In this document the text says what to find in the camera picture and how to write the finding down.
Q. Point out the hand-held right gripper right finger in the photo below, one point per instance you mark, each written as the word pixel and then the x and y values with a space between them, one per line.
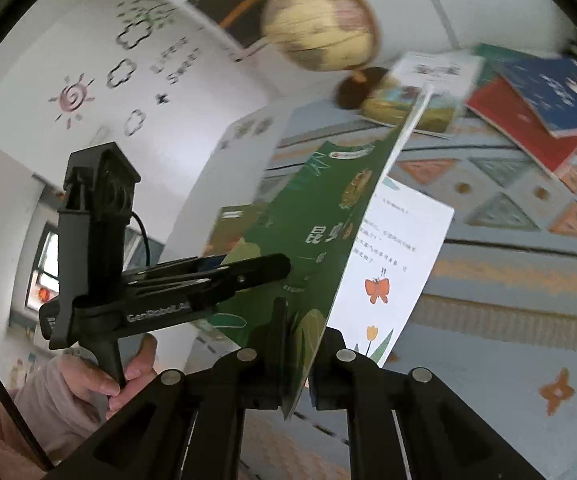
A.
pixel 328 360

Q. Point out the pale blue illustrated book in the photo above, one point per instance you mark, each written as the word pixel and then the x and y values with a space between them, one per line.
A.
pixel 418 95

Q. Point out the person's left hand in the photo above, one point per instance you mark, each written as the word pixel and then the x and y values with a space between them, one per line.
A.
pixel 141 360

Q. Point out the cloud outline wall sticker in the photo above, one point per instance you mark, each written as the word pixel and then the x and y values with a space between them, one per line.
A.
pixel 121 37
pixel 127 124
pixel 110 74

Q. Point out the cream globe on brown stand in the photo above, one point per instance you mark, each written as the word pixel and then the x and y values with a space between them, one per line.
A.
pixel 318 25

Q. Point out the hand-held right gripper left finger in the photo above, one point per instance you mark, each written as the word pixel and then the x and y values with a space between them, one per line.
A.
pixel 268 375

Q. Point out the black star wall sticker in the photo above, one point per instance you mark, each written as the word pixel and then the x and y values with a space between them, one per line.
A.
pixel 162 99

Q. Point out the black book box set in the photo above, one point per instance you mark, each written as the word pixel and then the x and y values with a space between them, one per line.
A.
pixel 233 5

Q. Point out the lettering wall sticker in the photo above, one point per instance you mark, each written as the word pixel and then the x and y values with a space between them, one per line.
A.
pixel 178 67

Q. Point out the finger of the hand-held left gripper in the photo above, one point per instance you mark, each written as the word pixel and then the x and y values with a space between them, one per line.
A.
pixel 168 267
pixel 248 275

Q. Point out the teal green book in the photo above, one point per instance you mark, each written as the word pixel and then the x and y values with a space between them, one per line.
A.
pixel 493 52

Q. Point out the red illustrated book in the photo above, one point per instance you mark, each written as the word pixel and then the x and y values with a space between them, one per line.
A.
pixel 523 120

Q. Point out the green leafy cover book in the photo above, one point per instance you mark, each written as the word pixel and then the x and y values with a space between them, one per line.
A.
pixel 293 210

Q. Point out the person's left forearm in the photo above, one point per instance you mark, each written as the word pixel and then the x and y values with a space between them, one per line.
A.
pixel 43 410

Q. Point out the sun wall sticker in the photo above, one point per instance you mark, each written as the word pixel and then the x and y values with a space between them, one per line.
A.
pixel 72 97

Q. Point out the navy blue book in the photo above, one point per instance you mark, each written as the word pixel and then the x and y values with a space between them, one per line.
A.
pixel 558 95

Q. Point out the patterned blue orange mat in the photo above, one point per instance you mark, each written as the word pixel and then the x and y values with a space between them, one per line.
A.
pixel 493 270

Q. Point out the window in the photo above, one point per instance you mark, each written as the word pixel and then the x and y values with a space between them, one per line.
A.
pixel 43 265

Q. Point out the green rays wall sticker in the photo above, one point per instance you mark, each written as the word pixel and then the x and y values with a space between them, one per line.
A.
pixel 156 15

